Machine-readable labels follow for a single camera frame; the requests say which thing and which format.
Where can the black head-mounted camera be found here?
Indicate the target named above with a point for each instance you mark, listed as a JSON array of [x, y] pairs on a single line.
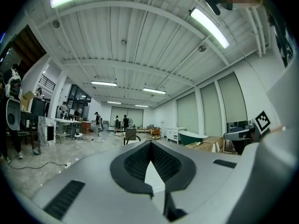
[[213, 2]]

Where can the dark green bathtub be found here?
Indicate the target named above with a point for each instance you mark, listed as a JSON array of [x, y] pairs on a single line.
[[192, 137]]

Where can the white rounded device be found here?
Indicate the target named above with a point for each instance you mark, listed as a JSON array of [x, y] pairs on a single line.
[[12, 113]]

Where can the round ceiling detector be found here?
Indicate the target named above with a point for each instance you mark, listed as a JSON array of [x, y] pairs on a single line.
[[202, 48], [123, 41], [56, 23]]

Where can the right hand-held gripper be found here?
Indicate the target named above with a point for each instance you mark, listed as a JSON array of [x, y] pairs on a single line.
[[262, 122]]

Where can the open cardboard box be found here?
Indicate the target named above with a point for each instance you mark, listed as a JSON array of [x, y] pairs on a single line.
[[26, 100]]

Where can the dark chair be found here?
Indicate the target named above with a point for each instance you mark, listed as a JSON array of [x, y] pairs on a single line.
[[130, 134]]

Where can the flat cardboard boxes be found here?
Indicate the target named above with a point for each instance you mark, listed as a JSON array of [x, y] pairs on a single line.
[[208, 143]]

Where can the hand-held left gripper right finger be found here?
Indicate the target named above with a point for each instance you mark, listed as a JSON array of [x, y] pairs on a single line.
[[205, 183]]

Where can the grey window blind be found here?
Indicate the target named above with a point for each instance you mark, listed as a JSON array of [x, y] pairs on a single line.
[[232, 98], [211, 109], [188, 113]]

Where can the marble pattern counter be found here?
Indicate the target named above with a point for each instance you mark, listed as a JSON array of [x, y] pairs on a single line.
[[44, 130]]

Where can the wooden frame cart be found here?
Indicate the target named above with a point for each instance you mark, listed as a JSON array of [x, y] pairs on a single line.
[[156, 133]]

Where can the white low cabinet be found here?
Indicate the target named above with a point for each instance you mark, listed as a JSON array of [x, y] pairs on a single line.
[[174, 135]]

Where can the metal frame table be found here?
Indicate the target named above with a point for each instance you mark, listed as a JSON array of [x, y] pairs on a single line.
[[67, 127]]

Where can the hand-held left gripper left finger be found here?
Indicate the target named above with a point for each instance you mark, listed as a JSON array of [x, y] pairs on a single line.
[[93, 185]]

